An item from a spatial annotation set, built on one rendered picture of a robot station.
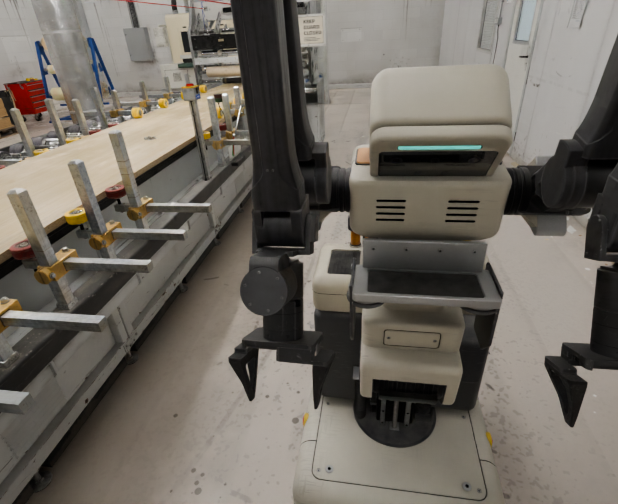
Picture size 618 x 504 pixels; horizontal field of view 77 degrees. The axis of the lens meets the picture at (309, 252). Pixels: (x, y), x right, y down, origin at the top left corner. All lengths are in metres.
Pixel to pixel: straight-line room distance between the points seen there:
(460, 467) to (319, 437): 0.44
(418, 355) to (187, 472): 1.13
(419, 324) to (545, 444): 1.13
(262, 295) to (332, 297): 0.72
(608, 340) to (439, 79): 0.42
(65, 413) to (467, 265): 1.64
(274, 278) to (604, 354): 0.41
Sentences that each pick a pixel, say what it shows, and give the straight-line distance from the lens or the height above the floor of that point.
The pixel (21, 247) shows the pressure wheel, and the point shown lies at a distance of 1.51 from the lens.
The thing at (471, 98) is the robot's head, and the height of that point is 1.35.
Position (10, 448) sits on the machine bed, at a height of 0.25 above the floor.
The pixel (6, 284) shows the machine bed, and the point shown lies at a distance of 1.62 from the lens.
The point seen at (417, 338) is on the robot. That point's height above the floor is 0.85.
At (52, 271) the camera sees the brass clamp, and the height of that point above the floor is 0.85.
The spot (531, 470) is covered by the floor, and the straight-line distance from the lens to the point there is 1.83.
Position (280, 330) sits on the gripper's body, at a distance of 0.53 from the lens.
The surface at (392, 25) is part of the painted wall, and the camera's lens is 11.50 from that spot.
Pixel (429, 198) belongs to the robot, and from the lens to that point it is 0.72.
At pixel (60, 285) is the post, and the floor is 0.79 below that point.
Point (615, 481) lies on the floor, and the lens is 1.93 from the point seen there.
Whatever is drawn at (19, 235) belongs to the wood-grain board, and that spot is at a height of 0.90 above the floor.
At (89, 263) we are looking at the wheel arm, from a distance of 1.38.
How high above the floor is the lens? 1.45
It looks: 30 degrees down
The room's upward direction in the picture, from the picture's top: 3 degrees counter-clockwise
